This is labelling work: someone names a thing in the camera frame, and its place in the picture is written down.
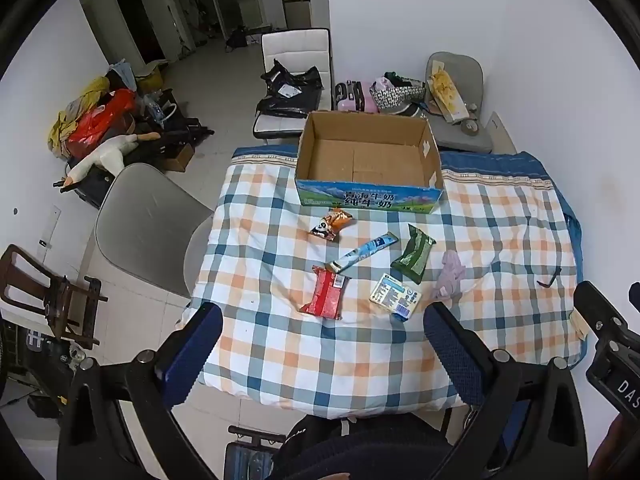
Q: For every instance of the light blue cloth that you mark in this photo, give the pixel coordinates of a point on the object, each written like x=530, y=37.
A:
x=124, y=74

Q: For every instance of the patterned fabric hat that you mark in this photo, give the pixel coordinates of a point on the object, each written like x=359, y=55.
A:
x=412, y=111

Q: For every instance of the dark wooden chair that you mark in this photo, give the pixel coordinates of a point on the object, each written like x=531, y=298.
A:
x=30, y=280

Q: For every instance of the white board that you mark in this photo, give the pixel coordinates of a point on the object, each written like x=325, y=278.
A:
x=500, y=132

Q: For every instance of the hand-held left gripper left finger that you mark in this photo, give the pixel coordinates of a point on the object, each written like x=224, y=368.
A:
x=192, y=355

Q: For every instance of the checked blanket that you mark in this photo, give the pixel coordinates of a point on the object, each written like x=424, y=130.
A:
x=300, y=345

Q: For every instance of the small brown carton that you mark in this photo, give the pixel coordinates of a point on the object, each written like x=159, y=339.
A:
x=179, y=157

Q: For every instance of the long blue tube packet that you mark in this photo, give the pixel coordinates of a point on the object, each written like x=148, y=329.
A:
x=361, y=252

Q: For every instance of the pale purple snack packet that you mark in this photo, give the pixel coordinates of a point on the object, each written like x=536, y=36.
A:
x=450, y=275

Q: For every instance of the black folded frame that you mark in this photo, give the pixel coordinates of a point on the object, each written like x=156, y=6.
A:
x=175, y=135

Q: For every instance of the yellow cloth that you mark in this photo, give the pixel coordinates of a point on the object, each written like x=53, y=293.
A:
x=65, y=122

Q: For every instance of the cardboard box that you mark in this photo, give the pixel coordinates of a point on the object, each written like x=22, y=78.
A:
x=360, y=160

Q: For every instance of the pink suitcase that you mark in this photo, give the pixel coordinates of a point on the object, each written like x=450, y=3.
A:
x=352, y=97

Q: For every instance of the black plastic bag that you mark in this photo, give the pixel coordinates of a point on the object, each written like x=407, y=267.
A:
x=290, y=92

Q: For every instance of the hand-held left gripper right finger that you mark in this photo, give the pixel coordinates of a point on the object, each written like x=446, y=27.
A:
x=450, y=355

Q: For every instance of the red plastic bag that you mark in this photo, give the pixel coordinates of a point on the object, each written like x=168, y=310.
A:
x=97, y=125

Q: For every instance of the black floor bag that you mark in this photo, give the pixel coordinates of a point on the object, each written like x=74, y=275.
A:
x=237, y=37

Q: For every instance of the white and blue packet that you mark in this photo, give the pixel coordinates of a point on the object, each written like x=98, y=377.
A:
x=396, y=296

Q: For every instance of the red snack packet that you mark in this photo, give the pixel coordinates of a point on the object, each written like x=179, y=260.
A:
x=324, y=294

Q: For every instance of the grey round-backed chair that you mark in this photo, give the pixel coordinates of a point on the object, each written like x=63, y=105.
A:
x=145, y=225

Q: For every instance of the tape roll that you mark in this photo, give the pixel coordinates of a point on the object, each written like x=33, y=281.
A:
x=470, y=128

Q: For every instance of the person's dark clothing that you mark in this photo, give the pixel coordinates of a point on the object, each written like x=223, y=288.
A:
x=360, y=450

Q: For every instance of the grey upholstered chair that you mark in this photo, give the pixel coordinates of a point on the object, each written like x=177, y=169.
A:
x=465, y=142

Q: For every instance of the orange panda snack packet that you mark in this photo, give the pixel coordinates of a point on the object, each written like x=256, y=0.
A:
x=331, y=223

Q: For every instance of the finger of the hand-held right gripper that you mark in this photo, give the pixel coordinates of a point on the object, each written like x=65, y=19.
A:
x=597, y=310
x=635, y=296

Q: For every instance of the green snack packet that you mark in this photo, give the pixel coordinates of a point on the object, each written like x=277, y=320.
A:
x=412, y=255

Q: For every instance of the yellow snack bag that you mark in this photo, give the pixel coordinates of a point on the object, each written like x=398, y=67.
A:
x=447, y=92

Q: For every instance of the white goose plush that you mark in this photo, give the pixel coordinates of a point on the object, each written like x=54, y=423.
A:
x=107, y=155

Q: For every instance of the white padded chair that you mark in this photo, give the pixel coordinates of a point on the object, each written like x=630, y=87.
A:
x=295, y=47

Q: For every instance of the patterned tote bag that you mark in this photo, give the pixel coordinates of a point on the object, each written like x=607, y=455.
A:
x=397, y=92

